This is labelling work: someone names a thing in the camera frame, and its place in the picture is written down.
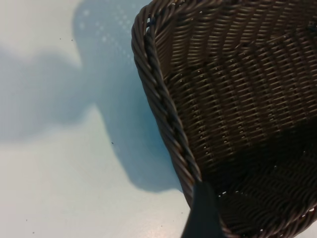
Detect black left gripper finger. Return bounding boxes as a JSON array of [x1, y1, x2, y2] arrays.
[[184, 180, 225, 238]]

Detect dark brown wicker basket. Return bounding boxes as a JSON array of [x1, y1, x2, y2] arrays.
[[130, 0, 317, 238]]

